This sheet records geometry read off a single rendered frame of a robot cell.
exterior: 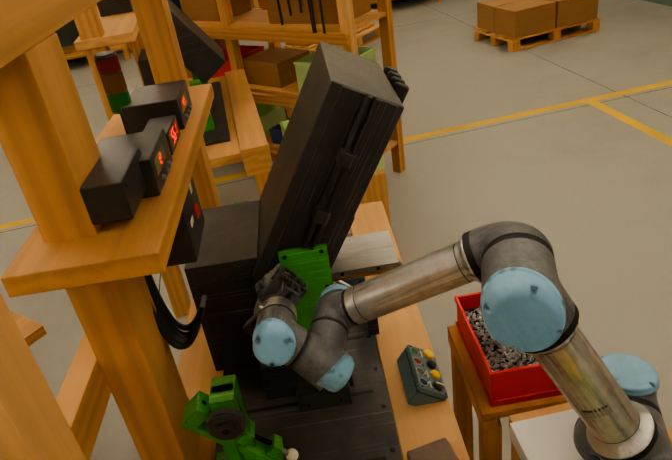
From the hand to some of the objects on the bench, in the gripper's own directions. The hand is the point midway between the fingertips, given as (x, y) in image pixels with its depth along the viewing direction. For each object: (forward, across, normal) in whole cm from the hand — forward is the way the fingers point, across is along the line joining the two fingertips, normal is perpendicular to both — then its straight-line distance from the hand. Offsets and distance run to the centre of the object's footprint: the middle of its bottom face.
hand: (277, 283), depth 137 cm
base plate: (+21, -21, +20) cm, 36 cm away
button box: (+3, -47, +3) cm, 47 cm away
